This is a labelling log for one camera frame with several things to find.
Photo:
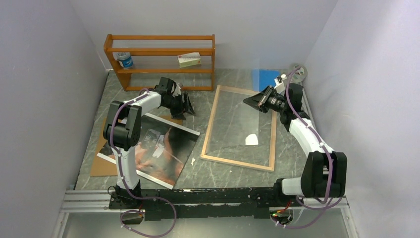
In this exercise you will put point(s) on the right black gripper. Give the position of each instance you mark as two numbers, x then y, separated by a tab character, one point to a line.
259	101

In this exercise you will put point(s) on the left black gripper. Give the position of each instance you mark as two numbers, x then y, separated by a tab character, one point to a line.
185	107

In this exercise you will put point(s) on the clear acrylic sheet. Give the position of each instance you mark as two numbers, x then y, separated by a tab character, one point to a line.
235	123

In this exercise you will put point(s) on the printed photo of people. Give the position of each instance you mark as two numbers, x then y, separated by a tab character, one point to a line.
160	154

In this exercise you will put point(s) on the wooden picture frame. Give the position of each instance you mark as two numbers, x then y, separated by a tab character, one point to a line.
259	157

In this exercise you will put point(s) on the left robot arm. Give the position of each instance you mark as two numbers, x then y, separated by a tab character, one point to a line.
122	131

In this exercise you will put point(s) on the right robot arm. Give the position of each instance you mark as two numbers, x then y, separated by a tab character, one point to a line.
324	174

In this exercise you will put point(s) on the blue foam mat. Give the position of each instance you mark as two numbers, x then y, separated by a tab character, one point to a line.
261	78

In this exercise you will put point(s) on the clear tape roll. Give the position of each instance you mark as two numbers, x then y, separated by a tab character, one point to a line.
301	73

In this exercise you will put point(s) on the small white green box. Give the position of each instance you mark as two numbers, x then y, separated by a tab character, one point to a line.
189	59

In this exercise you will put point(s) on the orange wooden shelf rack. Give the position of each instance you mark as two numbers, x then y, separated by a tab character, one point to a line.
157	54

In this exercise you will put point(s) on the blue white small jar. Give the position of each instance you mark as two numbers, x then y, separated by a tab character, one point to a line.
125	59

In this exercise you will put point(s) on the brown cardboard backing board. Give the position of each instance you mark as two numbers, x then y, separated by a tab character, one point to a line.
100	166

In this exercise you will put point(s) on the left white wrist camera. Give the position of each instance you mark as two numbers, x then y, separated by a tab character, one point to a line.
177	89

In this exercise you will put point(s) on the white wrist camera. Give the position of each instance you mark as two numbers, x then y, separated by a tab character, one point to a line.
280	83
177	89

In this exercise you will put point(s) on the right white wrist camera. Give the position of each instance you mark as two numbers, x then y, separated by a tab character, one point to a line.
280	83

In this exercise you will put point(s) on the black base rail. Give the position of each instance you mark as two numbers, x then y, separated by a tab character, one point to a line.
159	204

